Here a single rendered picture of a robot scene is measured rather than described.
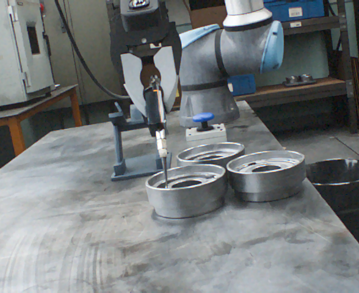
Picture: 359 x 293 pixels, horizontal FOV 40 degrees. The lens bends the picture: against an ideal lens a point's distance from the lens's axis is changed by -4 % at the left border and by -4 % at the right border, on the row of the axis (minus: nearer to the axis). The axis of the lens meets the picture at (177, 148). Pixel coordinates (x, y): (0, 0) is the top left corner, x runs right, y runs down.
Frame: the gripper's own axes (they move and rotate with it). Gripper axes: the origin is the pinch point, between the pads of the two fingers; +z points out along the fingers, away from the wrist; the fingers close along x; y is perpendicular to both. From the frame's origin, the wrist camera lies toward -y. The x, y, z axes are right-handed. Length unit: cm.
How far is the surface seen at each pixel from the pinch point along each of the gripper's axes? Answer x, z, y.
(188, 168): -2.9, 9.4, 0.6
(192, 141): -3.7, 9.8, 19.6
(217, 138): -8.1, 9.9, 19.5
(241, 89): -45, 44, 352
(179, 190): -1.8, 9.2, -9.4
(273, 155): -15.1, 9.6, 1.5
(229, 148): -9.6, 9.9, 11.0
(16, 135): 89, 27, 185
